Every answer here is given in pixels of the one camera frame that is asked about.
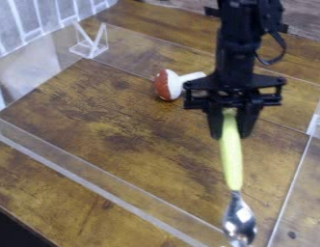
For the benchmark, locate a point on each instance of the clear acrylic front wall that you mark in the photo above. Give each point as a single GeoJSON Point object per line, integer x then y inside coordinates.
{"type": "Point", "coordinates": [153, 209]}

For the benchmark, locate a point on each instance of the plush mushroom toy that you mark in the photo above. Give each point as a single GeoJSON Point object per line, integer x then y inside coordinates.
{"type": "Point", "coordinates": [169, 83]}

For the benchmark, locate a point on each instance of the clear acrylic right wall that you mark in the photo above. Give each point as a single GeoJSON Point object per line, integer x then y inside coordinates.
{"type": "Point", "coordinates": [298, 225]}

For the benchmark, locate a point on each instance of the clear acrylic corner bracket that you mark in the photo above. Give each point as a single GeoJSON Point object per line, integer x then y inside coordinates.
{"type": "Point", "coordinates": [89, 47]}

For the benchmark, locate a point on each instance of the green handled metal spoon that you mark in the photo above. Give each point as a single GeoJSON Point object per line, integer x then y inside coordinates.
{"type": "Point", "coordinates": [233, 180]}

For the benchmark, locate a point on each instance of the clear acrylic wall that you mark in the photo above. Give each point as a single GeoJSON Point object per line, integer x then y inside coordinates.
{"type": "Point", "coordinates": [153, 209]}
{"type": "Point", "coordinates": [298, 225]}

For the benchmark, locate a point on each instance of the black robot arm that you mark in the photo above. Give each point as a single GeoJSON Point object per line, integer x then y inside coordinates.
{"type": "Point", "coordinates": [247, 20]}

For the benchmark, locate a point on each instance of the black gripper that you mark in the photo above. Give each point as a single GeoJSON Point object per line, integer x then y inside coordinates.
{"type": "Point", "coordinates": [207, 89]}

